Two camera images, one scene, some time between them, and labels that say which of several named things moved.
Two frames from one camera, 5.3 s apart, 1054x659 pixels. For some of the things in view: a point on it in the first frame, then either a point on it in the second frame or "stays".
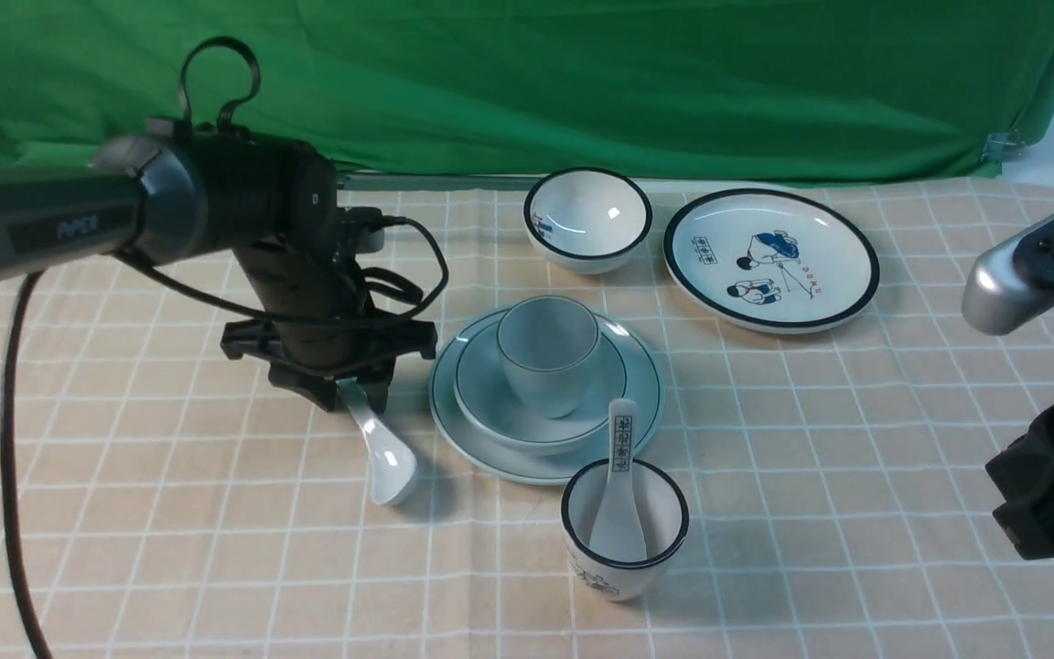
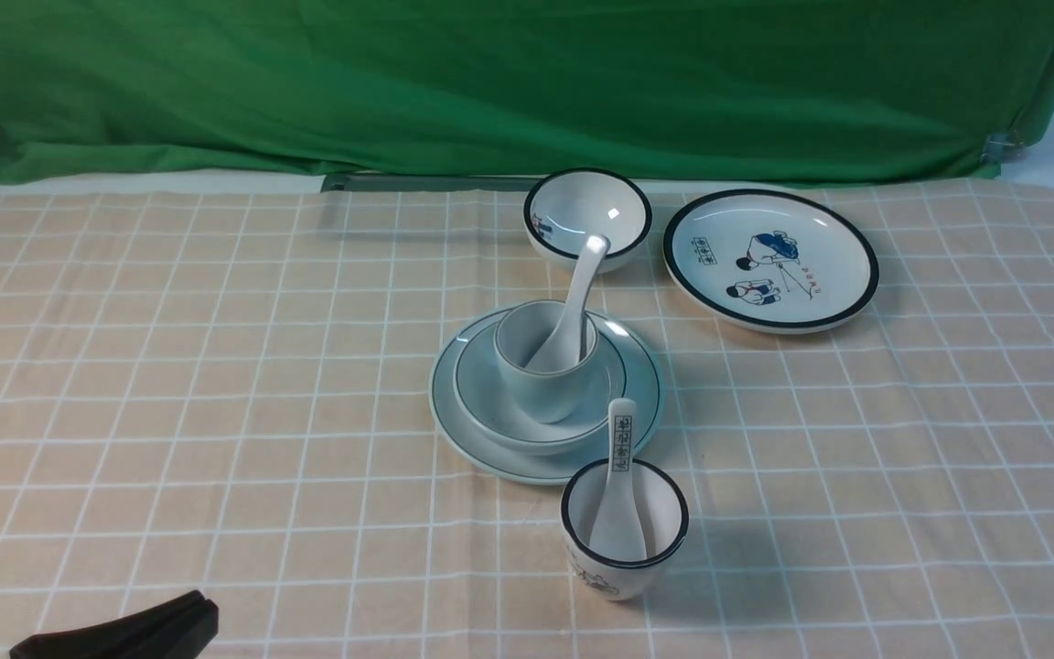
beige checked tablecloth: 836,501 stays
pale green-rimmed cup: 549,347 stays
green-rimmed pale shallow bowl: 491,414 stays
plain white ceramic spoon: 392,465 → 563,344
